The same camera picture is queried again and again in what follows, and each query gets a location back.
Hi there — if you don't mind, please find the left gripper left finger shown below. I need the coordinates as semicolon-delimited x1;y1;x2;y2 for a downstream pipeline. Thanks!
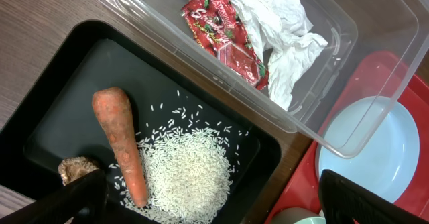
1;170;109;224

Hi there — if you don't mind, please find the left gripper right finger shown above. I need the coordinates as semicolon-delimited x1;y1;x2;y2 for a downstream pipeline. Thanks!
318;170;426;224

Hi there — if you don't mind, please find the brown mushroom piece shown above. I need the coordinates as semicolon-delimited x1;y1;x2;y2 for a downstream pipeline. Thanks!
58;156;100;186

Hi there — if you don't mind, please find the mint green bowl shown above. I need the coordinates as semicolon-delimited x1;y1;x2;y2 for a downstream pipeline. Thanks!
269;207;326;224

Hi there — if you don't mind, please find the orange carrot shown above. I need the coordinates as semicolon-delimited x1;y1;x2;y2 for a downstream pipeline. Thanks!
92;87;148;207

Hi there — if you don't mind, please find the white rice pile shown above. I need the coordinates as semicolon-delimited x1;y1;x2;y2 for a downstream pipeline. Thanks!
107;89;251;224

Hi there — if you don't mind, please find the white tissue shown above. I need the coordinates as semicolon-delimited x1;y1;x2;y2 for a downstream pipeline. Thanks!
172;0;329;112

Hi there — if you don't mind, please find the red strawberry snack wrapper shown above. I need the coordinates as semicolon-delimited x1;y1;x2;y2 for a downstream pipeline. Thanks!
182;0;269;90

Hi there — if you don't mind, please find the light blue plate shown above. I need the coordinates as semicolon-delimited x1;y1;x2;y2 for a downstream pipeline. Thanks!
315;96;420;203

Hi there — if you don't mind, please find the black plastic tray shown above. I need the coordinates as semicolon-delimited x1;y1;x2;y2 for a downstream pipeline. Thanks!
1;21;281;223

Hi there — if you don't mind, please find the red serving tray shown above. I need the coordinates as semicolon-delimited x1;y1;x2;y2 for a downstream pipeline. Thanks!
265;51;428;223

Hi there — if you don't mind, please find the clear plastic bin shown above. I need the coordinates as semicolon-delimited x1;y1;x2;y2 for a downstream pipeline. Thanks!
99;0;428;158

